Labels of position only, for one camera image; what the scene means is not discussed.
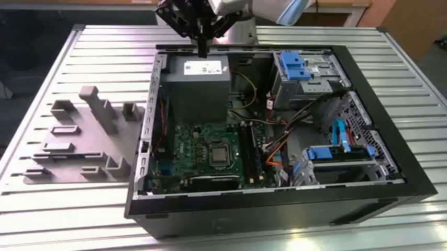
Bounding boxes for RAM slot white latches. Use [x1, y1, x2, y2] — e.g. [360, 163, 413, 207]
[240, 122, 255, 184]

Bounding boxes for black white wire bundle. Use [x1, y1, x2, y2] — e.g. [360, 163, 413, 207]
[228, 108, 272, 125]

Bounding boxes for orange flat cable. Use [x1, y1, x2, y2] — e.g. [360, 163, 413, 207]
[266, 146, 284, 168]

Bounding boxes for silver CPU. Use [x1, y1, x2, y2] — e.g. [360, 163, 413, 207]
[211, 146, 230, 162]

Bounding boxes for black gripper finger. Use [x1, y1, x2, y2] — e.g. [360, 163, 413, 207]
[204, 12, 243, 59]
[155, 0, 206, 59]

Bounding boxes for blue flat cable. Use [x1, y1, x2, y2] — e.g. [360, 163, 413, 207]
[334, 119, 352, 154]

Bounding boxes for blue drive bay latch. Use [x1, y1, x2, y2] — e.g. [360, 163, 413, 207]
[280, 53, 311, 81]

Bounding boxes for brown wooden cabinet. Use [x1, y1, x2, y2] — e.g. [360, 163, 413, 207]
[358, 0, 447, 62]

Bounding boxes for black PC case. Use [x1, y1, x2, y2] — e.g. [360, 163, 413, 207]
[124, 44, 439, 239]

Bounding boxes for metal drive cage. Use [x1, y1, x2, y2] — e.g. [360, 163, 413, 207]
[272, 51, 352, 110]

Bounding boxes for grey power supply unit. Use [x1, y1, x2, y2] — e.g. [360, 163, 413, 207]
[159, 53, 232, 125]

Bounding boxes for metal disk bay cage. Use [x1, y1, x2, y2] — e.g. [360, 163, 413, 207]
[292, 143, 401, 186]

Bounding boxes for wooden workbench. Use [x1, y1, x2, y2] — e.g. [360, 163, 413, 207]
[0, 0, 371, 27]

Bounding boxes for metal CPU socket cover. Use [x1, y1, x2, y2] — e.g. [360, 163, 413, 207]
[207, 140, 235, 171]

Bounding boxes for yellow wire bundle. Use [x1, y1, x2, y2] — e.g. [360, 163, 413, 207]
[230, 72, 259, 110]

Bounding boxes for blue plastic carrier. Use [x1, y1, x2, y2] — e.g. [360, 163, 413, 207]
[292, 158, 306, 182]

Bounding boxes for grey parts rack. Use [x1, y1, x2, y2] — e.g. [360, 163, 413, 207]
[23, 85, 146, 185]

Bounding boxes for black graphics card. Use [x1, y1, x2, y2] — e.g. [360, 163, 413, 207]
[188, 175, 242, 191]

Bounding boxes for green motherboard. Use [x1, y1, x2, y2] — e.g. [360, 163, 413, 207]
[148, 121, 280, 196]

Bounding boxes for black cable bundle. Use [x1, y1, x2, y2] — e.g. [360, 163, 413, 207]
[263, 93, 347, 154]

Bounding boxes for hard disk in blue carrier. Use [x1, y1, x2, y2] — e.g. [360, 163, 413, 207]
[304, 145, 378, 163]

